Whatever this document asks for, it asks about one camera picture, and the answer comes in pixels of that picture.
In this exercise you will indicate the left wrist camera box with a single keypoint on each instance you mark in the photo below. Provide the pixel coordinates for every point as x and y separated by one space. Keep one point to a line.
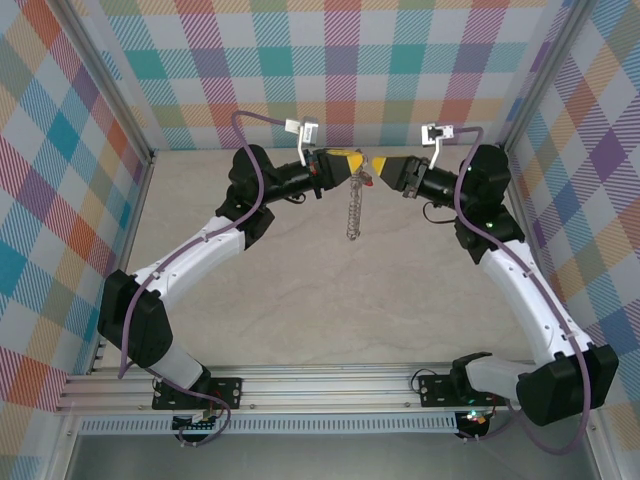
310 131

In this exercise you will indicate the grey metal panel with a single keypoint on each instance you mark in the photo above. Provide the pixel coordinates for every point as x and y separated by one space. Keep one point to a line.
325 457

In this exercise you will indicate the aluminium corner post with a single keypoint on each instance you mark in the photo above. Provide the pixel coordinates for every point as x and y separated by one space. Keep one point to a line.
115 85
538 75

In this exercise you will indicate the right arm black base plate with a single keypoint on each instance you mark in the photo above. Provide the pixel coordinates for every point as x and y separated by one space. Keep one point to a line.
435 390

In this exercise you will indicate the metal keyring with small rings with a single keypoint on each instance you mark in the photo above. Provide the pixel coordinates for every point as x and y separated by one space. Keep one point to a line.
354 210

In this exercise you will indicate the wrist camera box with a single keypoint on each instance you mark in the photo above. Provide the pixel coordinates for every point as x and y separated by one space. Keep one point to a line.
432 134
310 131

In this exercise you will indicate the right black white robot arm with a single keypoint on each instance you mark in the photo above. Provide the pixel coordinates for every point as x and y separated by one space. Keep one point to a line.
525 300

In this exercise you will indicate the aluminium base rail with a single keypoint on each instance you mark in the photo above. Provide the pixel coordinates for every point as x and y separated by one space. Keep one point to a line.
325 387

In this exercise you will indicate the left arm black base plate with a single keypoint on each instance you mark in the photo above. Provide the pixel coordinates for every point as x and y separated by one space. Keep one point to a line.
225 392

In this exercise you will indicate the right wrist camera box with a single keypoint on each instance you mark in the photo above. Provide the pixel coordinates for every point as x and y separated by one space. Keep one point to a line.
432 134

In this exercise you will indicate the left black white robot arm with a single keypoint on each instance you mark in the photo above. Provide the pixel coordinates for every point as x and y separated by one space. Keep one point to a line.
190 260

